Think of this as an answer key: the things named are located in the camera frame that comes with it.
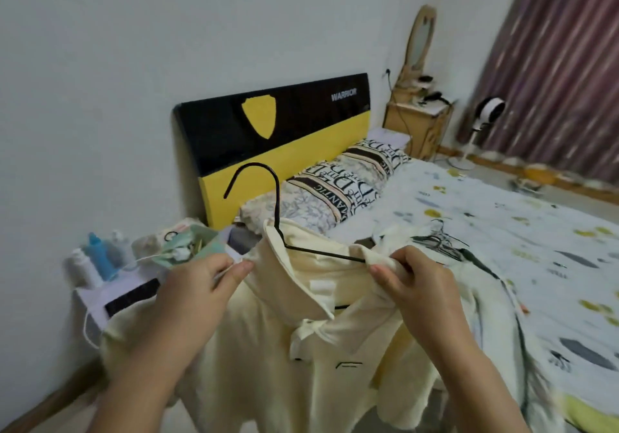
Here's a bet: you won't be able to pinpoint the bunch of wire hangers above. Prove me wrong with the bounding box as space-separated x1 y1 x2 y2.
410 219 471 262

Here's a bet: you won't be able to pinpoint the slippers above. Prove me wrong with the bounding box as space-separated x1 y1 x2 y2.
510 176 545 193

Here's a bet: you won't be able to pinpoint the cream polo shirt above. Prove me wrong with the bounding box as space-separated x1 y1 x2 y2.
99 217 484 433

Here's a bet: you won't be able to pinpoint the black hair dryer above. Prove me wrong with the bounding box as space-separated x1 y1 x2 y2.
419 90 456 107

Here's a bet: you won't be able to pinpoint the person's right forearm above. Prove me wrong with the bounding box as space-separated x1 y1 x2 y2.
401 324 533 433

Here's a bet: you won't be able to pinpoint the white standing fan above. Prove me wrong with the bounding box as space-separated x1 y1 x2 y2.
446 97 506 172

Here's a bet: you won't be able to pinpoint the purple striped curtain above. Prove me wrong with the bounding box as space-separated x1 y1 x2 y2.
457 0 619 188

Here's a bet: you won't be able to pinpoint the person's right hand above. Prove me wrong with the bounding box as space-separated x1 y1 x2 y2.
369 245 466 347

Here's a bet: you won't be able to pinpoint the black and yellow headboard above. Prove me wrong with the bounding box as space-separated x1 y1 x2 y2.
173 73 372 230

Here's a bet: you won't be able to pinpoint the oval wooden-framed mirror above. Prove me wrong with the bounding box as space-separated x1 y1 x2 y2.
398 5 437 88

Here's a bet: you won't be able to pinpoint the clear bottle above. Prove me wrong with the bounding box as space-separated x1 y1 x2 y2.
107 230 137 271

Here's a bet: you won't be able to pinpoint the white bottle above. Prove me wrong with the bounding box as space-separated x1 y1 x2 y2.
67 248 103 289

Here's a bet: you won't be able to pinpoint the black wire hanger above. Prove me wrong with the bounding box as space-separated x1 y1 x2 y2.
223 162 367 263

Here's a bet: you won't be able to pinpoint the white cable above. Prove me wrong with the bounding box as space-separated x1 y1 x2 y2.
81 304 104 350

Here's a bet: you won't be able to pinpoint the blue bottle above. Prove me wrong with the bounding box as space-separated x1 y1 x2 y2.
87 232 118 282

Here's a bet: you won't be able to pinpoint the white folded cloth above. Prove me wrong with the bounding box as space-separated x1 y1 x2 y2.
365 127 413 150

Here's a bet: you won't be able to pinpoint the yellow cloth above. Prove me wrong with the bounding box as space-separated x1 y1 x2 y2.
558 393 619 433

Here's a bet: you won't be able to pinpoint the floral lettered pillow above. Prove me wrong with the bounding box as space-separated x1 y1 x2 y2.
240 159 388 236
336 138 413 182

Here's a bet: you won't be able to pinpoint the person's left forearm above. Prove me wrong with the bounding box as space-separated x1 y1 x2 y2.
87 336 214 433

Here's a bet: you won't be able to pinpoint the person's left hand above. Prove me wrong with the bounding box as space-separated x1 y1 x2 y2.
139 253 255 357

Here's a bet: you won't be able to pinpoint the white leaf-print bedsheet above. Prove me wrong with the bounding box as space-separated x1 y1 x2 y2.
334 157 619 419

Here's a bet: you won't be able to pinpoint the white bedside shelf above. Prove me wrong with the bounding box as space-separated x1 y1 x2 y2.
74 246 245 349

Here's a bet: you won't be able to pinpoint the green cloth bag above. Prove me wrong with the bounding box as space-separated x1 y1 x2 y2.
154 225 227 270

